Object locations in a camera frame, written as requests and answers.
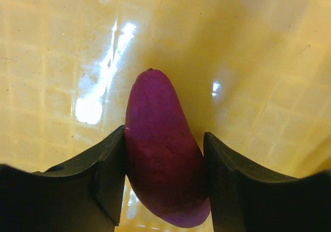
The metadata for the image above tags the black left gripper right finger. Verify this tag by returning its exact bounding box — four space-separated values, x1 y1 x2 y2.
203 132 330 231

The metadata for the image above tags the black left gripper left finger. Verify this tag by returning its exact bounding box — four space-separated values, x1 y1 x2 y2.
1 126 125 231

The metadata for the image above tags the dark red fruit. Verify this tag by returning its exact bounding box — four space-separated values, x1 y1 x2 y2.
124 69 210 228

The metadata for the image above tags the yellow plastic shopping basket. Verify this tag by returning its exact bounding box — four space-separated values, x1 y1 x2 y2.
0 0 331 232

